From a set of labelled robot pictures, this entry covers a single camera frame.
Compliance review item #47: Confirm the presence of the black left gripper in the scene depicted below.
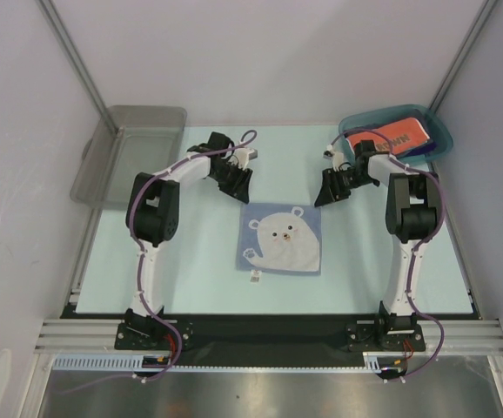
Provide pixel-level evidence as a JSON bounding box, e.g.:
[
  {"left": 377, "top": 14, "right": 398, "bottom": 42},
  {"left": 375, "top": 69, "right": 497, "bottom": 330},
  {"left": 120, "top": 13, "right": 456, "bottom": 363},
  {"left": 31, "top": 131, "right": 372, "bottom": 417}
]
[{"left": 210, "top": 161, "right": 252, "bottom": 204}]

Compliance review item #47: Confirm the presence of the light blue towel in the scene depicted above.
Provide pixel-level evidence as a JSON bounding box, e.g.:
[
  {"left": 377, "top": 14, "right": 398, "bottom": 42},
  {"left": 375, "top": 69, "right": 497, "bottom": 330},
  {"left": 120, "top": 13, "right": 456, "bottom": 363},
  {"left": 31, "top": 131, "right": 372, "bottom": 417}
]
[{"left": 236, "top": 203, "right": 322, "bottom": 277}]

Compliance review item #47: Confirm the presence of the orange towel with teal trim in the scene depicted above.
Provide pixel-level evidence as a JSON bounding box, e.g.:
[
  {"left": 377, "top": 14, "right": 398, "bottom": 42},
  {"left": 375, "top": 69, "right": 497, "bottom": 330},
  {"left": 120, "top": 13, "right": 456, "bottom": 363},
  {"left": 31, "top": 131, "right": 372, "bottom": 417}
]
[{"left": 345, "top": 117, "right": 431, "bottom": 156}]

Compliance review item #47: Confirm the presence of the purple microfiber towel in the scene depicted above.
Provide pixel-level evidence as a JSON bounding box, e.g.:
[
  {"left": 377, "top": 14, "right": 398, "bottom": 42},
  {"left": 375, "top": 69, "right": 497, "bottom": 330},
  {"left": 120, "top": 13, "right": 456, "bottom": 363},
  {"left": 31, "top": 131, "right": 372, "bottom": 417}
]
[{"left": 406, "top": 140, "right": 437, "bottom": 157}]

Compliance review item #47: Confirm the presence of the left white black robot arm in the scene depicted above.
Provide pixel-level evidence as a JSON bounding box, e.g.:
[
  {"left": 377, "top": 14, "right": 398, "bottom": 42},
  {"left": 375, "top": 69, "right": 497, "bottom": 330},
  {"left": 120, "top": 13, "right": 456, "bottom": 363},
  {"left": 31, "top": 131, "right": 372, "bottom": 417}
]
[{"left": 115, "top": 130, "right": 257, "bottom": 350}]

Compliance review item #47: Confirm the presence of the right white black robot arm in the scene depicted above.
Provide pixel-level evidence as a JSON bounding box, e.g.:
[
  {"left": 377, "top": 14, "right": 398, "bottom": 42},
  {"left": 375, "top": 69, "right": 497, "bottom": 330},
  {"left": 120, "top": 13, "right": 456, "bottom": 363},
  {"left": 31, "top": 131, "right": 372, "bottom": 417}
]
[{"left": 314, "top": 140, "right": 444, "bottom": 353}]

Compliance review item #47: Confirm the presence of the grey plastic bin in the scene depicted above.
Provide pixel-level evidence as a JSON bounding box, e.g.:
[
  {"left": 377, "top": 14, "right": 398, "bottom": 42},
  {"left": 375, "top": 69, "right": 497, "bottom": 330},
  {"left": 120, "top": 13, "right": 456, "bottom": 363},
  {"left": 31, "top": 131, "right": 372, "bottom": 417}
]
[{"left": 70, "top": 105, "right": 187, "bottom": 210}]

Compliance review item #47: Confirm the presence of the teal transparent plastic tray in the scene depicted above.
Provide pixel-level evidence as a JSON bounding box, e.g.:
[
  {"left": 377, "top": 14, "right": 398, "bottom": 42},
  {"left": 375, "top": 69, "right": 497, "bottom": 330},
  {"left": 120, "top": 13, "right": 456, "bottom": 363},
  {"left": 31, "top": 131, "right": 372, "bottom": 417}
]
[{"left": 339, "top": 104, "right": 453, "bottom": 165}]

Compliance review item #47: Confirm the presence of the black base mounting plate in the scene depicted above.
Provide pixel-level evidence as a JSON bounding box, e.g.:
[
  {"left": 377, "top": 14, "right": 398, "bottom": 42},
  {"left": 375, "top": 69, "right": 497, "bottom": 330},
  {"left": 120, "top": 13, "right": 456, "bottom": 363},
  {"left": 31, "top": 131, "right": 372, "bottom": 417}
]
[{"left": 114, "top": 310, "right": 426, "bottom": 353}]

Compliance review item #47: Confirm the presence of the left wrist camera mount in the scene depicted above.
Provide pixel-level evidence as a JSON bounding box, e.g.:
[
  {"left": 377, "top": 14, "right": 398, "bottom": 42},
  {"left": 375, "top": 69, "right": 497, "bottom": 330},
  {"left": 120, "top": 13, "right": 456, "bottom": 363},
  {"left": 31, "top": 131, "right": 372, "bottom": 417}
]
[{"left": 232, "top": 147, "right": 258, "bottom": 170}]

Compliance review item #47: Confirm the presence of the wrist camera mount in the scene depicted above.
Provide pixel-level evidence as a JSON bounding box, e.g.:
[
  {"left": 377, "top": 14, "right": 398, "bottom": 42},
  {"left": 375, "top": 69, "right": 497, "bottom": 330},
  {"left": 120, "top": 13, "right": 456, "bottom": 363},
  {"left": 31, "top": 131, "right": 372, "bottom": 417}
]
[
  {"left": 323, "top": 145, "right": 345, "bottom": 171},
  {"left": 232, "top": 147, "right": 258, "bottom": 170}
]

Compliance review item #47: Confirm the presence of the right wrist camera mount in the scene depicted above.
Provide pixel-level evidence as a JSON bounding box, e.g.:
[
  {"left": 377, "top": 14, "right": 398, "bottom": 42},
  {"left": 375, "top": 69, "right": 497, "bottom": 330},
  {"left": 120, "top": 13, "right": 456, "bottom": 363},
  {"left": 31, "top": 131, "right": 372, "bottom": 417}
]
[{"left": 323, "top": 145, "right": 345, "bottom": 171}]

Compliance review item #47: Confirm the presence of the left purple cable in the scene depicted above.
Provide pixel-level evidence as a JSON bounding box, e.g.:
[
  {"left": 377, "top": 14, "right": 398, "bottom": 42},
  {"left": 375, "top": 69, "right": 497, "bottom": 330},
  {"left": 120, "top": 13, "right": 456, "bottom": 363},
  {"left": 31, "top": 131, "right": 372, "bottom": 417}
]
[{"left": 59, "top": 129, "right": 259, "bottom": 388}]

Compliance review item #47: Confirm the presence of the purple cable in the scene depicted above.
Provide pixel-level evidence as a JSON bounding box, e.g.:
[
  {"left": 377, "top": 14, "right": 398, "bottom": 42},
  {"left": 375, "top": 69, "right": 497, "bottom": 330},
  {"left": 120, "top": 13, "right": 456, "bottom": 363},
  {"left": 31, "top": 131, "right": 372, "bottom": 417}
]
[
  {"left": 329, "top": 128, "right": 447, "bottom": 384},
  {"left": 59, "top": 129, "right": 259, "bottom": 388}
]

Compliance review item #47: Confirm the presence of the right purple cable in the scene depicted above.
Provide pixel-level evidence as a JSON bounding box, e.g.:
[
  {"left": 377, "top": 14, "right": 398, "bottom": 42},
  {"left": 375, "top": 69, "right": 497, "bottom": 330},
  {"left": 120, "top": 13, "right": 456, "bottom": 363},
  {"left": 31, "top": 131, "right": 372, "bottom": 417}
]
[{"left": 329, "top": 128, "right": 447, "bottom": 384}]

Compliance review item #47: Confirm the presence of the left aluminium corner post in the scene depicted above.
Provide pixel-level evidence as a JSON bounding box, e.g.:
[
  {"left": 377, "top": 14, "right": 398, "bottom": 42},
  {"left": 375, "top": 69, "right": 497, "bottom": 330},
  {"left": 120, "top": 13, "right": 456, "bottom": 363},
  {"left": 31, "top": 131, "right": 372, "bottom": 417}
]
[{"left": 36, "top": 0, "right": 113, "bottom": 124}]

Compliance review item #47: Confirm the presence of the aluminium corner post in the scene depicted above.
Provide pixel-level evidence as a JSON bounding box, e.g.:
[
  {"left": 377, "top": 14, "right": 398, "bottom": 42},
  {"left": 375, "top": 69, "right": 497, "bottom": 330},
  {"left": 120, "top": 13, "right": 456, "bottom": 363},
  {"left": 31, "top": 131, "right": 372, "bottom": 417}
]
[
  {"left": 36, "top": 0, "right": 113, "bottom": 124},
  {"left": 429, "top": 0, "right": 501, "bottom": 113}
]

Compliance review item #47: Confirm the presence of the right aluminium corner post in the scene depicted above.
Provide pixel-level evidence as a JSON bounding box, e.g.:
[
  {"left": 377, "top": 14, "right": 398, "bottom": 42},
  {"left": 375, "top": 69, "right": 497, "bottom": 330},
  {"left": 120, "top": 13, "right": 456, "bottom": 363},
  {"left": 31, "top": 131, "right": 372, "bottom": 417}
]
[{"left": 429, "top": 0, "right": 501, "bottom": 113}]

